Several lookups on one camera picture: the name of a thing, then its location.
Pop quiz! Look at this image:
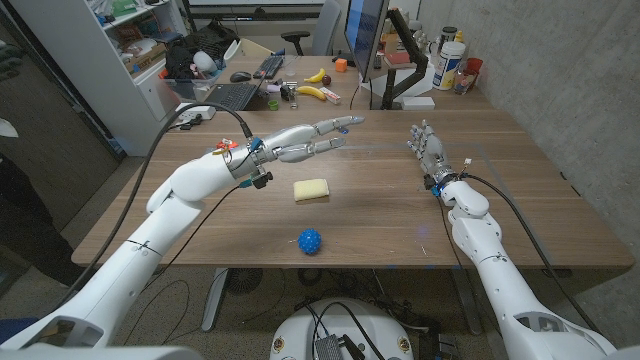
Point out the white shelf cabinet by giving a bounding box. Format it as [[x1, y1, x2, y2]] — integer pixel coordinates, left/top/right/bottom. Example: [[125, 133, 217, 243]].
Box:
[[9, 0, 189, 157]]

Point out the white flat box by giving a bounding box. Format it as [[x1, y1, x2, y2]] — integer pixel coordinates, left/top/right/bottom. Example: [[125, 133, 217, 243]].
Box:
[[401, 96, 436, 111]]

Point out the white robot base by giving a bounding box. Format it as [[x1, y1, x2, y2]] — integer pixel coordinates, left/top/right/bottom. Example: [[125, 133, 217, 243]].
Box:
[[269, 298, 415, 360]]

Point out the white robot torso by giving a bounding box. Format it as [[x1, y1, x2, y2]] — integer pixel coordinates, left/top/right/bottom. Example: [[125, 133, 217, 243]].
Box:
[[0, 345, 204, 360]]

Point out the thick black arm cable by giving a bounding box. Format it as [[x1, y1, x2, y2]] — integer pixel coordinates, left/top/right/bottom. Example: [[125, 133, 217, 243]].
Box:
[[462, 172, 602, 335], [52, 100, 254, 311]]

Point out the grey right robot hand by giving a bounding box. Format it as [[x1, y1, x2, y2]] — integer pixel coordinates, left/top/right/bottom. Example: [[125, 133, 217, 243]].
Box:
[[406, 119, 458, 189]]

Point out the clear glass cup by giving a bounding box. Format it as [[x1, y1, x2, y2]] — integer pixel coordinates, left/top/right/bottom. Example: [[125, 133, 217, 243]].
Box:
[[453, 68, 479, 96]]

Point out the white power strip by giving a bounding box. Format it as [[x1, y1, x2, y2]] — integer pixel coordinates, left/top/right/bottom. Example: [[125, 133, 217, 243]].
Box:
[[175, 102, 217, 122]]

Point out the red white toothpaste box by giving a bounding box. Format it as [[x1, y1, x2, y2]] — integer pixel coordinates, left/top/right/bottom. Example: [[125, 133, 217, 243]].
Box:
[[318, 86, 342, 106]]

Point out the long yellow banana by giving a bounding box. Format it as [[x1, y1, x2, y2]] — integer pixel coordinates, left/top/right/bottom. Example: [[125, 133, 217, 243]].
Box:
[[296, 85, 327, 102]]

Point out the white wipes canister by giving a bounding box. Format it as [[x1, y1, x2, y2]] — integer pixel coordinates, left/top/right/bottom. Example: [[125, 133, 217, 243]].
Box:
[[432, 41, 467, 92]]

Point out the grey table leg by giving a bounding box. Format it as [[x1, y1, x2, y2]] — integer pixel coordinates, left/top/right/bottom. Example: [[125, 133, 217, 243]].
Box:
[[449, 269, 485, 336], [200, 267, 230, 333]]

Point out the black computer monitor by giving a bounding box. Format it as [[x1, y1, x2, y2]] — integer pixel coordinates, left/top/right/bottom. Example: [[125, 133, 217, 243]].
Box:
[[343, 0, 390, 84]]

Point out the black bag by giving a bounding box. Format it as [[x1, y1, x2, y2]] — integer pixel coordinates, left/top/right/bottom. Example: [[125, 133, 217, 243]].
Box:
[[164, 20, 241, 81]]

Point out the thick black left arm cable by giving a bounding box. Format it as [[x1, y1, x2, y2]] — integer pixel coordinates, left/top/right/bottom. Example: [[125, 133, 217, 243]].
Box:
[[52, 100, 254, 311]]

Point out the person in dark clothes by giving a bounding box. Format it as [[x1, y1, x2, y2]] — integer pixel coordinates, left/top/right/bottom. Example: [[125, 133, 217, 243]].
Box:
[[0, 42, 89, 289]]

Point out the cardboard box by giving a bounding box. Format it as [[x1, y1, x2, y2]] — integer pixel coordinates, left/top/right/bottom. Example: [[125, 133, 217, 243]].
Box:
[[123, 43, 168, 75]]

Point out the grey office chair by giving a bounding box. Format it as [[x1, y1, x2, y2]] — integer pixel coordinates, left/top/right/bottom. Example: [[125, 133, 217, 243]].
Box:
[[280, 0, 343, 57]]

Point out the round black floor fan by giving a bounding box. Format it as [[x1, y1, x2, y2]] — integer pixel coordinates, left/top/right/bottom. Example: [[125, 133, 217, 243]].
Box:
[[225, 268, 264, 296]]

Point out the clear plastic bin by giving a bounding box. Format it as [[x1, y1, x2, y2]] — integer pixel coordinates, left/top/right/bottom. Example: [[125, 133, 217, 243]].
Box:
[[162, 74, 221, 104]]

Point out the black keyboard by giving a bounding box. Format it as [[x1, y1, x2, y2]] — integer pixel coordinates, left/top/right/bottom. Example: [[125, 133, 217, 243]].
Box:
[[204, 82, 261, 112], [252, 53, 285, 80]]

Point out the dark lidded jar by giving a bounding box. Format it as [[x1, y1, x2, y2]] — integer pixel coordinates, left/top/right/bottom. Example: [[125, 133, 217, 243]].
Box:
[[439, 26, 459, 51]]

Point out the yellow sponge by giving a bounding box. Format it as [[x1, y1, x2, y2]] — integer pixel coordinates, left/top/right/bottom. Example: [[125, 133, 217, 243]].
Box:
[[292, 178, 331, 203]]

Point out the blue spiky stress ball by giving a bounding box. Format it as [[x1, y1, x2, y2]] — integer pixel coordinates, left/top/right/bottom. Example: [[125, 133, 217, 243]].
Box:
[[297, 228, 323, 256]]

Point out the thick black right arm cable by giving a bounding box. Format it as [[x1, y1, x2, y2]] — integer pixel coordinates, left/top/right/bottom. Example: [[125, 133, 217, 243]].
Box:
[[462, 172, 602, 335]]

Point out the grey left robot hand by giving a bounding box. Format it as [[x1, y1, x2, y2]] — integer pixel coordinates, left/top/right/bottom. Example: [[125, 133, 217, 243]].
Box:
[[227, 115, 366, 180]]

